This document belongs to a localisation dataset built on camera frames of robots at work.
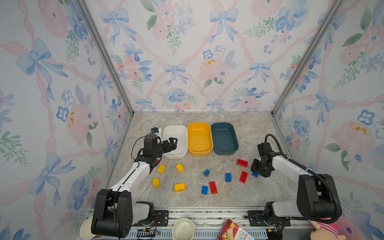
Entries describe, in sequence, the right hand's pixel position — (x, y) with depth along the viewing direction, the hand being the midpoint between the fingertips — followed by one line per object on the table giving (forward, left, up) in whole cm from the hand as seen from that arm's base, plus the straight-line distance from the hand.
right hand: (255, 169), depth 90 cm
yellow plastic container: (+21, +33, -2) cm, 39 cm away
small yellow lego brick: (-1, +45, +3) cm, 45 cm away
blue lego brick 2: (-4, +2, +3) cm, 5 cm away
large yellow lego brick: (-12, +44, +3) cm, 46 cm away
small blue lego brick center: (-3, +30, +2) cm, 30 cm away
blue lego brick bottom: (-13, +31, 0) cm, 33 cm away
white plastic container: (+25, +47, +4) cm, 54 cm away
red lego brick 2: (-5, +8, +1) cm, 10 cm away
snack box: (-31, +19, +4) cm, 37 cm away
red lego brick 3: (-11, +26, +1) cm, 29 cm away
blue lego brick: (-6, +17, +1) cm, 18 cm away
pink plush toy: (-31, -22, +6) cm, 38 cm away
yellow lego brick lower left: (-10, +58, +3) cm, 59 cm away
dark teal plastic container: (+19, +16, +3) cm, 25 cm away
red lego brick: (+3, +7, +1) cm, 8 cm away
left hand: (+11, +50, +15) cm, 54 cm away
